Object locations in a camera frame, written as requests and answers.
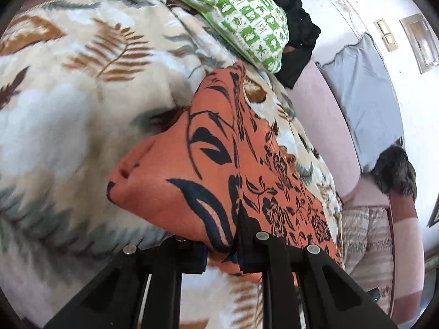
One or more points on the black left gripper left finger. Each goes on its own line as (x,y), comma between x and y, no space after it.
(136,289)

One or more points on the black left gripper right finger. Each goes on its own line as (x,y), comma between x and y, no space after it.
(303,287)

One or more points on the orange floral garment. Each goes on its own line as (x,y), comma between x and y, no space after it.
(218,159)

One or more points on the black clothing pile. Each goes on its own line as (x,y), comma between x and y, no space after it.
(303,34)

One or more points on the striped beige bedsheet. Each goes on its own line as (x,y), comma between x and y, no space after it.
(369,251)

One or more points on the dark furry cloth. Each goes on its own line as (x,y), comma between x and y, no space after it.
(393,171)

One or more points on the light blue grey pillow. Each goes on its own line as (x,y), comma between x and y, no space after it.
(362,87)

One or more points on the cream leaf-pattern fleece blanket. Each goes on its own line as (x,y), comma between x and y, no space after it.
(82,82)

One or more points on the green white patterned pillow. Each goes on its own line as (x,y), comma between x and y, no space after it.
(257,29)

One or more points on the beige wall switch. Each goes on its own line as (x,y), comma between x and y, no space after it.
(386,35)

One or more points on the framed wall panel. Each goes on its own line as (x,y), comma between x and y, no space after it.
(422,41)

